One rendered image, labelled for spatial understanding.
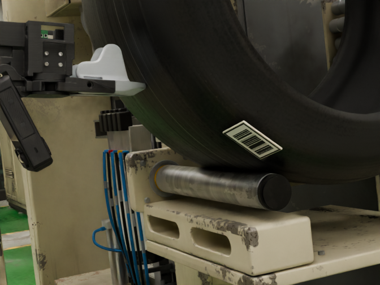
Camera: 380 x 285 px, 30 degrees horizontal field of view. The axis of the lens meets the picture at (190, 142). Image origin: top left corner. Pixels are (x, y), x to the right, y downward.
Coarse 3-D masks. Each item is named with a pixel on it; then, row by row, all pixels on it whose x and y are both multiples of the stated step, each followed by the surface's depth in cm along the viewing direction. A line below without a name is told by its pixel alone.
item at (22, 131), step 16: (0, 80) 78; (0, 96) 78; (16, 96) 79; (0, 112) 80; (16, 112) 79; (16, 128) 79; (32, 128) 80; (16, 144) 81; (32, 144) 80; (32, 160) 80; (48, 160) 81
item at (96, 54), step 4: (100, 48) 87; (96, 52) 87; (100, 52) 87; (92, 56) 87; (96, 56) 87; (92, 60) 86; (96, 60) 87; (76, 64) 86; (72, 68) 86; (72, 72) 86; (72, 76) 85
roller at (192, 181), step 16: (160, 176) 112; (176, 176) 107; (192, 176) 102; (208, 176) 97; (224, 176) 93; (240, 176) 90; (256, 176) 86; (272, 176) 85; (176, 192) 109; (192, 192) 102; (208, 192) 97; (224, 192) 92; (240, 192) 88; (256, 192) 85; (272, 192) 84; (288, 192) 85; (272, 208) 85
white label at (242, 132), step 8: (232, 128) 81; (240, 128) 81; (248, 128) 80; (232, 136) 82; (240, 136) 82; (248, 136) 81; (256, 136) 81; (264, 136) 81; (240, 144) 83; (248, 144) 83; (256, 144) 82; (264, 144) 82; (272, 144) 81; (256, 152) 84; (264, 152) 83; (272, 152) 83
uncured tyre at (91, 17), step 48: (96, 0) 90; (144, 0) 79; (192, 0) 77; (96, 48) 96; (144, 48) 82; (192, 48) 78; (240, 48) 79; (144, 96) 90; (192, 96) 81; (240, 96) 80; (288, 96) 82; (336, 96) 118; (192, 144) 92; (288, 144) 83; (336, 144) 85
